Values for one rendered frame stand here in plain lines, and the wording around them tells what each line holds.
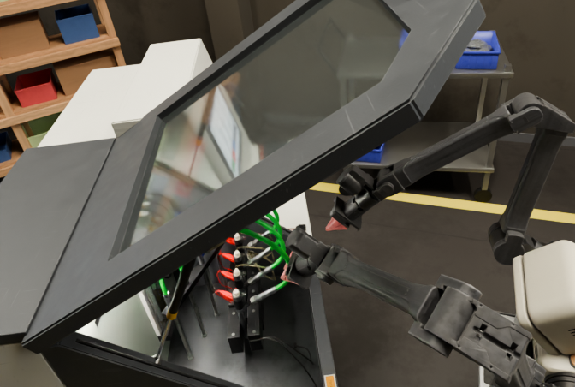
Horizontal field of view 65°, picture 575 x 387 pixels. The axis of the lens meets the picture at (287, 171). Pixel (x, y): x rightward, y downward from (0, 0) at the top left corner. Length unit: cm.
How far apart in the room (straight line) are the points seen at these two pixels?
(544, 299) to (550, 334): 7
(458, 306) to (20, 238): 95
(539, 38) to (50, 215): 342
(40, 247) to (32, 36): 317
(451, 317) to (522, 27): 325
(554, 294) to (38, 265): 109
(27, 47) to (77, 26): 41
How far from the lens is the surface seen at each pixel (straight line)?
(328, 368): 141
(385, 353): 257
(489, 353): 74
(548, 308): 111
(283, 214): 182
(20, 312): 104
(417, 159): 121
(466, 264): 302
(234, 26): 398
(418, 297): 78
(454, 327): 73
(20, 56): 420
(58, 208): 126
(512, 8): 378
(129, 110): 152
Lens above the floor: 217
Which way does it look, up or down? 35 degrees down
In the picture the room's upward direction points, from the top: 7 degrees counter-clockwise
